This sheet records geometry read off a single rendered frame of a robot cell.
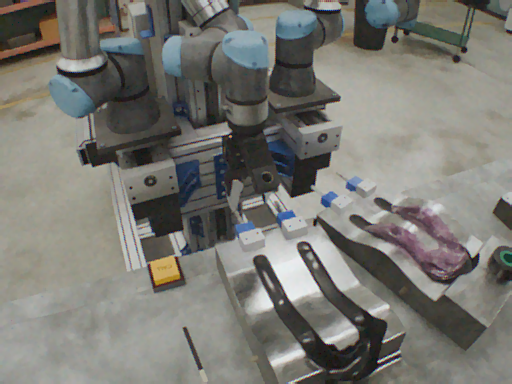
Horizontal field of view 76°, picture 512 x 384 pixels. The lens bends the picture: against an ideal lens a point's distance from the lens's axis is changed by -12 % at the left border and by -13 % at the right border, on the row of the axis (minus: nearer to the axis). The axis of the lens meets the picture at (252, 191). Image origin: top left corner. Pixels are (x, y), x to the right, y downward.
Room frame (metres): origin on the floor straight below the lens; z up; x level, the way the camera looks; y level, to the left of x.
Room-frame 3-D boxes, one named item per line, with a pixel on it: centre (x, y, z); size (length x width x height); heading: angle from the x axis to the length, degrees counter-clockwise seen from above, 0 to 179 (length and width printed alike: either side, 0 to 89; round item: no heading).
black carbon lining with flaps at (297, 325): (0.40, -0.13, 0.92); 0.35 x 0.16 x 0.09; 21
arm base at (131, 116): (0.89, 0.33, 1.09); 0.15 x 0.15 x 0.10
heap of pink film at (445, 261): (0.59, -0.42, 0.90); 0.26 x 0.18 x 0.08; 38
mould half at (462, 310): (0.59, -0.43, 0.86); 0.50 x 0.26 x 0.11; 38
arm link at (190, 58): (0.66, 0.09, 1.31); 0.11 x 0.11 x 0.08; 65
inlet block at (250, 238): (0.62, 0.02, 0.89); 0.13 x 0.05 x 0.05; 21
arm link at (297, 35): (1.09, -0.13, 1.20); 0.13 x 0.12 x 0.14; 139
